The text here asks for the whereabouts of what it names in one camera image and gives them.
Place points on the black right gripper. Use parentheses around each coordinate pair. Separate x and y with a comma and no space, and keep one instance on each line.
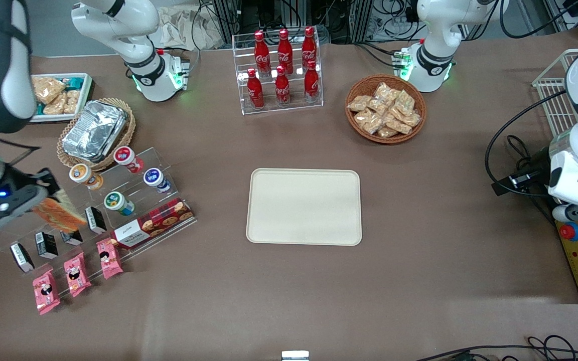
(24,179)

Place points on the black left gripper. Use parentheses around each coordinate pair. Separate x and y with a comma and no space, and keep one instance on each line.
(534,168)

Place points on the orange snack packet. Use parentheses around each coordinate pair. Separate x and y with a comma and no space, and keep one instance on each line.
(60,216)

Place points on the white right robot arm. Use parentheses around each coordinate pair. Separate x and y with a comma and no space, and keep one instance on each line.
(128,30)

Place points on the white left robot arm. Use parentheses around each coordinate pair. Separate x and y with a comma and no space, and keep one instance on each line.
(439,30)

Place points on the cream plastic tray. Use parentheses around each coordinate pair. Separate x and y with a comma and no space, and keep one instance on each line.
(304,208)

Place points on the orange gum bottle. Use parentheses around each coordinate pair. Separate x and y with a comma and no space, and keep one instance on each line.
(82,174)

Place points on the small black carton box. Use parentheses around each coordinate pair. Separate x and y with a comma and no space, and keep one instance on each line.
(46,245)
(72,238)
(21,257)
(96,220)

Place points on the green gum bottle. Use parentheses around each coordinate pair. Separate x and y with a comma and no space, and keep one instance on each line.
(116,201)

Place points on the aluminium foil container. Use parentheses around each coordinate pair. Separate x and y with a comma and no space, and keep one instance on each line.
(93,130)

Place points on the red gum bottle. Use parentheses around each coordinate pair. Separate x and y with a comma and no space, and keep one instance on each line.
(126,156)

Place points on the oval wicker basket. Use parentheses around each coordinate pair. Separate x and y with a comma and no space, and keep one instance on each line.
(123,145)

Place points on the teal snack pack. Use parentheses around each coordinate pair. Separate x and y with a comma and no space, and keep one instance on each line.
(40,109)
(74,81)

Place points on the clear acrylic stepped stand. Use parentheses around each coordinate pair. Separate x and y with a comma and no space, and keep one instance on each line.
(138,188)

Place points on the clear peanut brittle pack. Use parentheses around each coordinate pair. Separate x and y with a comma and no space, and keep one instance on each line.
(378,106)
(55,106)
(397,124)
(404,102)
(47,89)
(387,132)
(368,120)
(71,101)
(359,103)
(412,119)
(385,92)

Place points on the pink cartoon girl snack pack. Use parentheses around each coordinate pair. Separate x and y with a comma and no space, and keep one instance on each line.
(45,292)
(110,259)
(77,276)

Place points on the purple gum bottle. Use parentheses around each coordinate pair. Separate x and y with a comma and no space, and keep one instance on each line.
(154,177)

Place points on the white plastic bin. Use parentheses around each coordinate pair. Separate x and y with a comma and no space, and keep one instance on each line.
(88,95)

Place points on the red plaid cookie box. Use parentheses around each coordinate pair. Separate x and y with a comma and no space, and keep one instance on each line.
(158,220)

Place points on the round wicker basket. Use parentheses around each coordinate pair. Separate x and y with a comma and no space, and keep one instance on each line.
(356,130)

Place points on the red cola bottle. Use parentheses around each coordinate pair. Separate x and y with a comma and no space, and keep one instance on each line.
(309,45)
(255,93)
(311,82)
(282,89)
(285,47)
(262,50)

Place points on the clear acrylic bottle rack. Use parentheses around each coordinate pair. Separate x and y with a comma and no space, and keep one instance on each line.
(241,60)

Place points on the black equipment rack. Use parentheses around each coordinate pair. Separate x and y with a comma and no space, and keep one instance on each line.
(349,15)

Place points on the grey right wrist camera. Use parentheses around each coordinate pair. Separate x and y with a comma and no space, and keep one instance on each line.
(3,213)

